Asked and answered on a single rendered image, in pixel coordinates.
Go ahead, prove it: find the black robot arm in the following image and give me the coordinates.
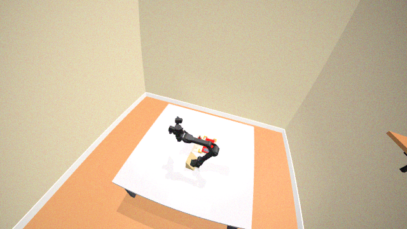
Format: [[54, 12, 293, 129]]
[[168, 125, 220, 168]]

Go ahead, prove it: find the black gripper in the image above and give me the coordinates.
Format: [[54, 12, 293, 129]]
[[175, 116, 183, 125]]

